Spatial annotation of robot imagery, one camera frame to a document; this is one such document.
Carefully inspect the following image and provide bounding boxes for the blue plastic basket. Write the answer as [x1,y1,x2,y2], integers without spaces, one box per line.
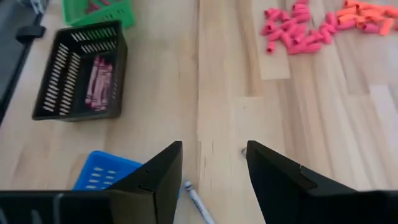
[72,150,144,191]

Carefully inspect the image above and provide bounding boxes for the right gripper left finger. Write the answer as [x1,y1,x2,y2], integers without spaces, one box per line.
[108,141,183,224]

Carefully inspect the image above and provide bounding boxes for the orange cap erasers pile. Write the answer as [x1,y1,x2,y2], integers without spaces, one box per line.
[335,0,398,37]

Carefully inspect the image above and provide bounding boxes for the black aluminium table frame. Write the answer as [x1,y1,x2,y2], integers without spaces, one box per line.
[0,0,43,125]

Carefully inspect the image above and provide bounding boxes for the orange wall plugs pile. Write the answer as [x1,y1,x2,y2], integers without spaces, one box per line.
[260,0,345,56]

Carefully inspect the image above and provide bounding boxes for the black frame bracket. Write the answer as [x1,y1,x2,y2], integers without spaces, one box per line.
[15,24,47,44]

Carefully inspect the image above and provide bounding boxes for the green plastic basket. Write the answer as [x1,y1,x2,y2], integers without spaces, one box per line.
[61,0,136,29]

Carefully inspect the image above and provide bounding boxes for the black plastic basket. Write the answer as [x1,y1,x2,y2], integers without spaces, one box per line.
[31,20,129,122]

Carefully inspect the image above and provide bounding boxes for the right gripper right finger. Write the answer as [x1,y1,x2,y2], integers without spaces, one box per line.
[246,139,357,224]

